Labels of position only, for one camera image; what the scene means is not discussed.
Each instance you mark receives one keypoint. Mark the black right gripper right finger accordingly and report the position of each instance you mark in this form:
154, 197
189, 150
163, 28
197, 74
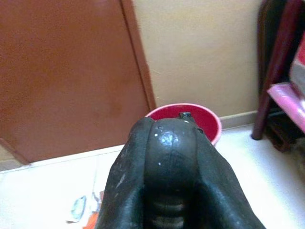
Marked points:
221, 195

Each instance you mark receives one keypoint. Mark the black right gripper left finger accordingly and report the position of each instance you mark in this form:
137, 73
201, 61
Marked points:
124, 190

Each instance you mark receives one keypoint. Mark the orange paper scrap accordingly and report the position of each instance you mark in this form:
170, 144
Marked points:
91, 221

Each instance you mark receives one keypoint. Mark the torn paper wrapper scrap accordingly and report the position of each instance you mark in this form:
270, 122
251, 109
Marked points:
78, 208

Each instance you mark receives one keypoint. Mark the red plastic bucket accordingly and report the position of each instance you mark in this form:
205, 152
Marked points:
205, 121

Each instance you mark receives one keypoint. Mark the brown wooden door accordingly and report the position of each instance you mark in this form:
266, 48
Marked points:
69, 78

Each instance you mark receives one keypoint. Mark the pink and grey box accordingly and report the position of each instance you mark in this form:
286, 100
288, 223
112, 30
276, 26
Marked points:
298, 69

